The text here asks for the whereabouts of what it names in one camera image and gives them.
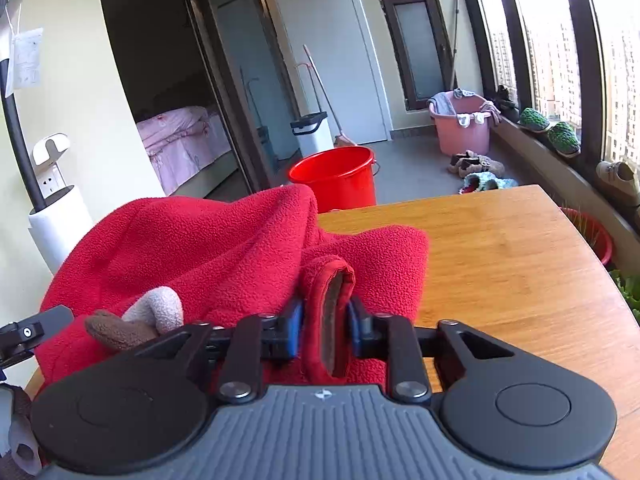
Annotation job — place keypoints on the red plant pot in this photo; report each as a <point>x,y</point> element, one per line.
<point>590,235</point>

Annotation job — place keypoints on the white door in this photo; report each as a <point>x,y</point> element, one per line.
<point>325,20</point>

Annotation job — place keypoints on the dark shoe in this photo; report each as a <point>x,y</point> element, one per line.
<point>506,104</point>

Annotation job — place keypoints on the white wall holder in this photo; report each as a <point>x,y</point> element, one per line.
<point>50,147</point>

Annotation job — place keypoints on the bed with pink sheet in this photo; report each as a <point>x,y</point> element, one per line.
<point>185,150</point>

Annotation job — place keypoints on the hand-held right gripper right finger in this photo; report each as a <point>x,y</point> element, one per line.
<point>356,330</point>

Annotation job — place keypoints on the blue knit slipper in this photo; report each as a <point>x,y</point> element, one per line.
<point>507,183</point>
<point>477,184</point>

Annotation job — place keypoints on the brown fuzzy slipper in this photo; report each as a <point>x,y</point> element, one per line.
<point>460,161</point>
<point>487,166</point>

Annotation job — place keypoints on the beige lace shoe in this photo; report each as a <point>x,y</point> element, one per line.
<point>617,177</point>

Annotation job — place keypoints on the wall socket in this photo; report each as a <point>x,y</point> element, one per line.
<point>51,185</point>

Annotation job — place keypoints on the dark sliding glass door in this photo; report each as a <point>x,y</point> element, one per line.
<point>235,85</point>

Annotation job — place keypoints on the broom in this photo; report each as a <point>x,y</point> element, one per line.
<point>322,95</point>

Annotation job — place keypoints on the grey cloth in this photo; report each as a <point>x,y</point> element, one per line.
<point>445,101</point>

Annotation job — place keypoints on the dark framed glass window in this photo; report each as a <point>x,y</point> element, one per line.
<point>417,50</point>

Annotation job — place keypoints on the green plant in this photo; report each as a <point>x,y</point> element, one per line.
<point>627,295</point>

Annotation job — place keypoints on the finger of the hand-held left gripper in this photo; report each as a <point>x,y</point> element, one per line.
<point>30,332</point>

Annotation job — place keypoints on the curved black pole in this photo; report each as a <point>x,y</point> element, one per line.
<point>20,150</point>

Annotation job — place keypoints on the pink laundry basket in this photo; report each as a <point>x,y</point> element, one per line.
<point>462,135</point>

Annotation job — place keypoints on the green slipper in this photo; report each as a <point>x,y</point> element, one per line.
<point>564,138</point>
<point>534,120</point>

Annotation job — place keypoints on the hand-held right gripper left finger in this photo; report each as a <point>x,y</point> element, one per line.
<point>296,330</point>

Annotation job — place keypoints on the red plastic bucket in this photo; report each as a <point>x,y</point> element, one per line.
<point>335,180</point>

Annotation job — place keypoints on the white cloth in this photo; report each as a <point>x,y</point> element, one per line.
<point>472,118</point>

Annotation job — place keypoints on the black window frame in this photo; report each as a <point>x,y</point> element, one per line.
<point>587,60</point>

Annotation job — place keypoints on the white paper tag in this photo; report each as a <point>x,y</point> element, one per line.
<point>27,57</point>

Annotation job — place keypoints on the red fleece jacket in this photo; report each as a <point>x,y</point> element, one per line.
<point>200,240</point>

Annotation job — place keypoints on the white trash bin black lid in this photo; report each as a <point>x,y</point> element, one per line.
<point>315,135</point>

